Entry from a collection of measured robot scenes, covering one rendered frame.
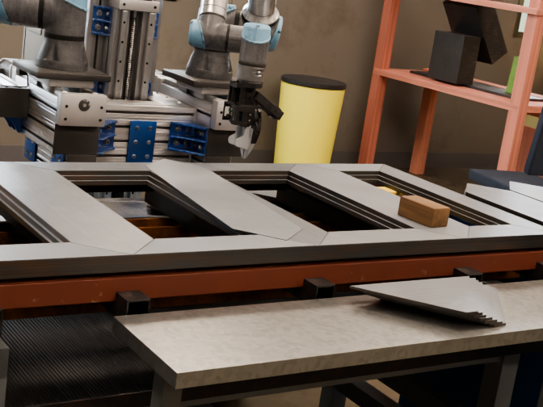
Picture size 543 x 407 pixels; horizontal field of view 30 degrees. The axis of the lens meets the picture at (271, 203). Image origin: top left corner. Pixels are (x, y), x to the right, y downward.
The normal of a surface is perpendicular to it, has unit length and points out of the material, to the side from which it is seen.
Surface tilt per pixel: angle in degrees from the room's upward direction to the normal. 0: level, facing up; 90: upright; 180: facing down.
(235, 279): 90
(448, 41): 90
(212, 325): 0
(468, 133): 90
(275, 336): 0
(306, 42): 90
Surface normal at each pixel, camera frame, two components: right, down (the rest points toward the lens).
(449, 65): -0.81, 0.03
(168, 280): 0.54, 0.28
